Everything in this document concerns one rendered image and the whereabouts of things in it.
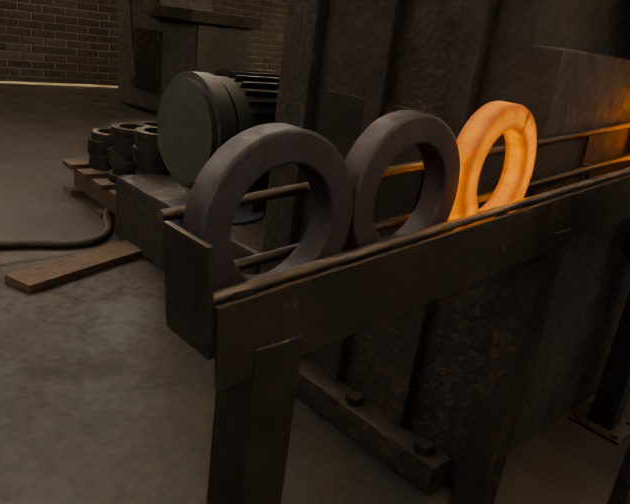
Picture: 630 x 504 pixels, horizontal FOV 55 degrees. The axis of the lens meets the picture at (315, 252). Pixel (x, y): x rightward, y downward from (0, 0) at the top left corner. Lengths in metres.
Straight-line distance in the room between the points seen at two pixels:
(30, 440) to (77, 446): 0.10
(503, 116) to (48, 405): 1.14
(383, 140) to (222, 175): 0.20
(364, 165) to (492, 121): 0.22
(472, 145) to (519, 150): 0.14
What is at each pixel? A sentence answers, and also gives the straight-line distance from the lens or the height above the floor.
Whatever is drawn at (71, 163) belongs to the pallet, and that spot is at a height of 0.14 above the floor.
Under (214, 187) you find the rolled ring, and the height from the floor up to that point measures 0.72.
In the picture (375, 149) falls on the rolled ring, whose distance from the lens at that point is 0.64.
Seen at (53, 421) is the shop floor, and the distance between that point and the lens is 1.46.
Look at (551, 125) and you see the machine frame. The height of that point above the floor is 0.75.
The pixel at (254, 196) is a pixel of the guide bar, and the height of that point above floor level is 0.68.
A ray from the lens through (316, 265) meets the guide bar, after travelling 0.59.
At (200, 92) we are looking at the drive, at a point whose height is 0.63.
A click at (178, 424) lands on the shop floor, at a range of 1.43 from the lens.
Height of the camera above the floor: 0.85
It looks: 20 degrees down
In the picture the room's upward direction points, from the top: 8 degrees clockwise
